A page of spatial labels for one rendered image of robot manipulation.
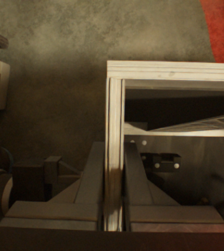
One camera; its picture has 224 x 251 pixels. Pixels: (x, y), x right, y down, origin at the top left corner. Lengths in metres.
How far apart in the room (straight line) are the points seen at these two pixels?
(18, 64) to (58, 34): 0.30
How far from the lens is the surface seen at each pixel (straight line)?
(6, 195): 0.34
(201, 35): 1.25
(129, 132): 0.90
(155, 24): 1.19
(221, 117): 0.32
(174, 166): 0.92
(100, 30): 1.15
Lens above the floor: 1.07
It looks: 84 degrees down
